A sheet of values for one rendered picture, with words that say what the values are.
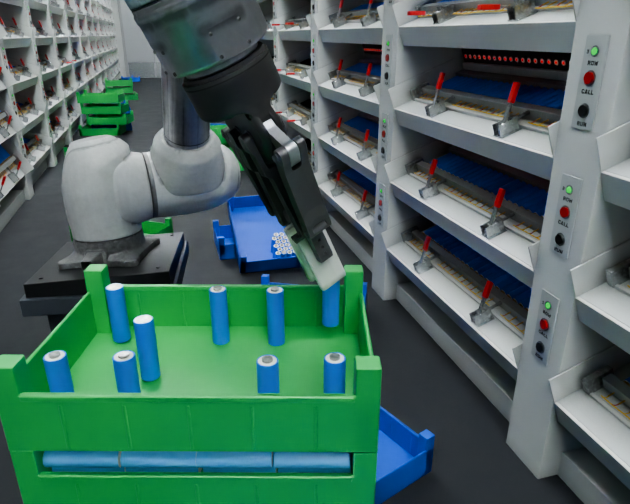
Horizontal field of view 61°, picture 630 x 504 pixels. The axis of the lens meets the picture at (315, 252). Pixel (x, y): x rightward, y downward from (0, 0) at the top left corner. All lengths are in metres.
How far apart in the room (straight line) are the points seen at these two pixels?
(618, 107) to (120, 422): 0.69
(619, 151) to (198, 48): 0.60
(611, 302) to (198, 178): 0.84
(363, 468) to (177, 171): 0.88
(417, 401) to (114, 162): 0.82
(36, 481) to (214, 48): 0.38
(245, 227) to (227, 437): 1.46
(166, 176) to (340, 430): 0.89
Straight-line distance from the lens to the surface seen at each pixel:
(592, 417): 0.96
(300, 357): 0.57
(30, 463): 0.53
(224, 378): 0.54
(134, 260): 1.25
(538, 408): 1.02
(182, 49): 0.42
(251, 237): 1.85
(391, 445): 1.07
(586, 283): 0.89
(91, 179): 1.24
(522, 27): 0.98
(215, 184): 1.27
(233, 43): 0.42
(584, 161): 0.85
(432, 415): 1.16
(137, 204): 1.26
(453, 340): 1.31
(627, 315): 0.85
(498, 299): 1.17
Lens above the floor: 0.71
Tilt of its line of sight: 22 degrees down
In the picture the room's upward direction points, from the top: straight up
